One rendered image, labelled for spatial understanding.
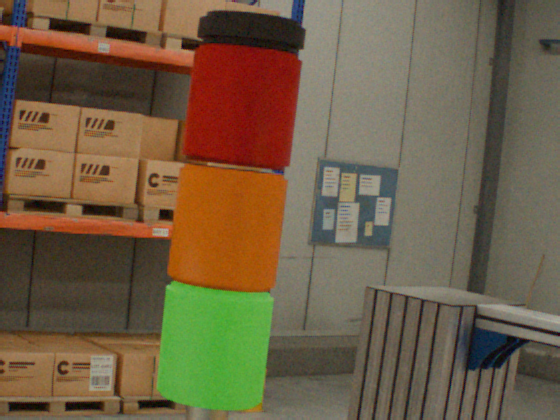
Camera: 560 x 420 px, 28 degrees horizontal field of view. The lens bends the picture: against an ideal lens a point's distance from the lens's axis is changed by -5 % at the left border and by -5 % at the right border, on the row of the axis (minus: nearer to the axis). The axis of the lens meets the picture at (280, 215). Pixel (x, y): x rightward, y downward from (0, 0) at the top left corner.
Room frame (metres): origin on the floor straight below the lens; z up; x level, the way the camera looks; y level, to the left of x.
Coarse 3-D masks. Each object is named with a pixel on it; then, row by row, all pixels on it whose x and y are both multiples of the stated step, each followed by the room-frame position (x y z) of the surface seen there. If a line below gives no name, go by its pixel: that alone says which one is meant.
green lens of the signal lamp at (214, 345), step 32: (192, 288) 0.53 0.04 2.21; (192, 320) 0.52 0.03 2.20; (224, 320) 0.52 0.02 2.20; (256, 320) 0.53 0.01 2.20; (160, 352) 0.54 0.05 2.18; (192, 352) 0.52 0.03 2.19; (224, 352) 0.52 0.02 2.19; (256, 352) 0.53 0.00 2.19; (160, 384) 0.53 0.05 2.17; (192, 384) 0.52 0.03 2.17; (224, 384) 0.52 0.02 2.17; (256, 384) 0.53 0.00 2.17
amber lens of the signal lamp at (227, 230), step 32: (192, 192) 0.52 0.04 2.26; (224, 192) 0.52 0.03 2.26; (256, 192) 0.52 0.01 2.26; (192, 224) 0.52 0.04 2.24; (224, 224) 0.52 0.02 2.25; (256, 224) 0.52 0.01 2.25; (192, 256) 0.52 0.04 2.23; (224, 256) 0.52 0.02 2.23; (256, 256) 0.52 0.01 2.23; (224, 288) 0.52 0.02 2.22; (256, 288) 0.52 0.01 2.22
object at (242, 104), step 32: (224, 64) 0.52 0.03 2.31; (256, 64) 0.52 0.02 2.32; (288, 64) 0.53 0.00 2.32; (192, 96) 0.53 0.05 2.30; (224, 96) 0.52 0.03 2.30; (256, 96) 0.52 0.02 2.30; (288, 96) 0.53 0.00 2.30; (192, 128) 0.53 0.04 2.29; (224, 128) 0.52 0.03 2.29; (256, 128) 0.52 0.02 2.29; (288, 128) 0.53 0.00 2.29; (224, 160) 0.52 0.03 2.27; (256, 160) 0.52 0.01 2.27; (288, 160) 0.54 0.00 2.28
